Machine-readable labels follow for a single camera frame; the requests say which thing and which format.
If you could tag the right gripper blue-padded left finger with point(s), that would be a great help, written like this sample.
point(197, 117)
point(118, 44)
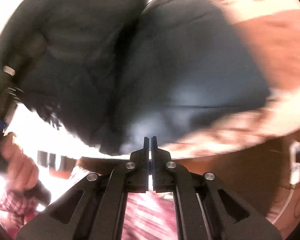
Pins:
point(131, 176)

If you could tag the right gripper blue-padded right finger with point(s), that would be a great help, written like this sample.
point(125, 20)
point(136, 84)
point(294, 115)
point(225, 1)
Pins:
point(190, 194)

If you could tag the dark teal quilted jacket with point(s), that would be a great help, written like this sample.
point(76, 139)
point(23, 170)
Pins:
point(115, 71)

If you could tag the pink plaid clothing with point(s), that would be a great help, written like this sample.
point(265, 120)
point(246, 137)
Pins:
point(86, 211)

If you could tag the person's left hand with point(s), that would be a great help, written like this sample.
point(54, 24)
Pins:
point(22, 172)

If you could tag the white power strip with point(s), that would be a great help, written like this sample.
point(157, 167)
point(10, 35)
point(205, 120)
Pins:
point(294, 154)

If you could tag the leaf-patterned beige bedspread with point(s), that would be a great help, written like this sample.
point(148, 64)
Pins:
point(271, 30)

